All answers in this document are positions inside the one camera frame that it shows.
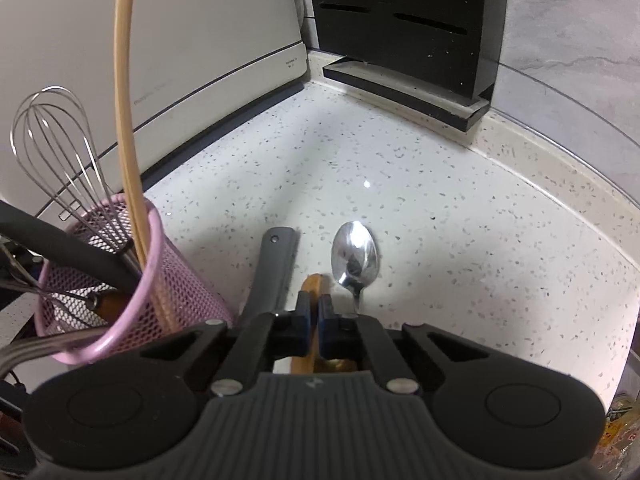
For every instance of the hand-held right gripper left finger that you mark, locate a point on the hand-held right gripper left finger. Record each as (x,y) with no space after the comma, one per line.
(304,325)

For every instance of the black slotted knife block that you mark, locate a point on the black slotted knife block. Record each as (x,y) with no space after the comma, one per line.
(400,35)

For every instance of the grey peeler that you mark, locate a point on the grey peeler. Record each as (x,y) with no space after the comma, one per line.
(272,270)

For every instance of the clear bag of yellow food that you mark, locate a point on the clear bag of yellow food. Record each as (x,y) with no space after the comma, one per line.
(622,435)

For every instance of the bamboo spatula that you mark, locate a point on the bamboo spatula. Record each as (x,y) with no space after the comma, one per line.
(314,285)

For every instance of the pink mesh utensil holder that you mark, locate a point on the pink mesh utensil holder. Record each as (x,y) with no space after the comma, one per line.
(190,305)

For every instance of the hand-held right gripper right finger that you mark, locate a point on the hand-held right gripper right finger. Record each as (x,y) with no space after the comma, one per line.
(327,327)

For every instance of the bamboo chopstick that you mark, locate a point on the bamboo chopstick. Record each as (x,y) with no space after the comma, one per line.
(121,60)
(132,10)

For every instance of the white knife steriliser appliance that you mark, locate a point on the white knife steriliser appliance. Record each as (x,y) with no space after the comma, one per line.
(200,35)

